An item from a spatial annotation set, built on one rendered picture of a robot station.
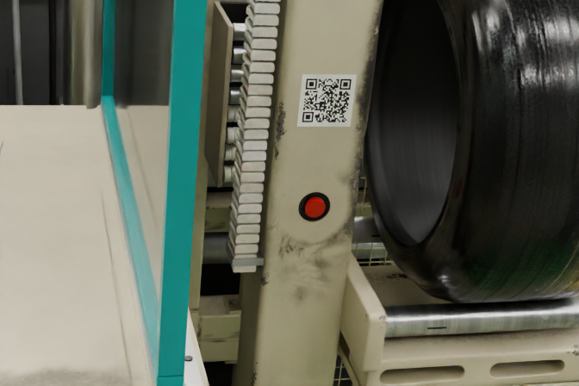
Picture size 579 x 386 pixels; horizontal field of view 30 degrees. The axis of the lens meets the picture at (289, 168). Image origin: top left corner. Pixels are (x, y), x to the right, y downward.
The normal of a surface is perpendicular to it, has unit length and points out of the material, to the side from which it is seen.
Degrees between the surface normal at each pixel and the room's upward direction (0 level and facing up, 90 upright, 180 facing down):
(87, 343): 0
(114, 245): 0
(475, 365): 90
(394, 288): 0
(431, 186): 39
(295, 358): 90
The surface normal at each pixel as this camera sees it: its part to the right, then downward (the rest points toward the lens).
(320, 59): 0.22, 0.42
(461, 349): 0.09, -0.91
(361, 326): -0.97, 0.01
